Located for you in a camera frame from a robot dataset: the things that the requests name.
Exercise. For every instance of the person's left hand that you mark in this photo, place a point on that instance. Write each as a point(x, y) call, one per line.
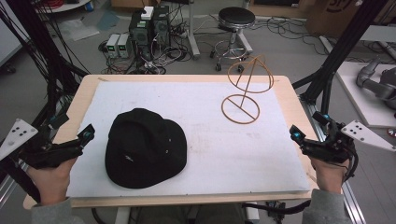
point(53, 183)

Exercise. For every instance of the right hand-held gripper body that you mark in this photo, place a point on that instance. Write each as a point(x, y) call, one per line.
point(334, 149)

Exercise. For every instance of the blue tape roll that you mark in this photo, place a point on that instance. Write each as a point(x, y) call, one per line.
point(89, 6)

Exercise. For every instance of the grey metal stand leg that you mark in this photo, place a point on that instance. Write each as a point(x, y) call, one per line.
point(193, 34)

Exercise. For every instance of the white platform board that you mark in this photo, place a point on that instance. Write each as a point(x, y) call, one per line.
point(358, 96)

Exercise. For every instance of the grey-green floor sheet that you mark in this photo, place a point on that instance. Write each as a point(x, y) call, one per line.
point(107, 20)

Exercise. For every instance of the small white box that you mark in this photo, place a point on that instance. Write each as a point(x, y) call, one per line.
point(147, 13)

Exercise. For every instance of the white plastic sheet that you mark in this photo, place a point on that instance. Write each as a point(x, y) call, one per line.
point(77, 29)

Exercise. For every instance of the black round stool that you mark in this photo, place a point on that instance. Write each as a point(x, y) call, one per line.
point(236, 18)

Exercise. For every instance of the person's legs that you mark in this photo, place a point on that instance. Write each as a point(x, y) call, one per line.
point(186, 216)

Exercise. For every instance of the black computer tower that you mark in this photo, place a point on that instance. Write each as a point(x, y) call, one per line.
point(161, 26)
point(140, 34)

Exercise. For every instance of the white foam mat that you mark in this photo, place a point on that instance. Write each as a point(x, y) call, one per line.
point(218, 155)

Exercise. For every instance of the person's right hand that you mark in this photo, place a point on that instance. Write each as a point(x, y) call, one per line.
point(330, 175)

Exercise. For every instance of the grey power supply unit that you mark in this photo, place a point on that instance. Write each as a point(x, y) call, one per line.
point(123, 46)
point(112, 45)

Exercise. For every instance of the cardboard box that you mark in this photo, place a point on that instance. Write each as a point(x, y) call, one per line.
point(348, 15)

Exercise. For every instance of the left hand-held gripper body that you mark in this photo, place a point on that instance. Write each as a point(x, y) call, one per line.
point(46, 154)

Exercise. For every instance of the round white table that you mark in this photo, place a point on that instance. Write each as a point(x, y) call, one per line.
point(67, 6)

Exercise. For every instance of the black metal frame post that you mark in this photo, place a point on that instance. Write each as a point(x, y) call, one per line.
point(339, 53)

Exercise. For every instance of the black hat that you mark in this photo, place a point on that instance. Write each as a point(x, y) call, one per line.
point(144, 149)

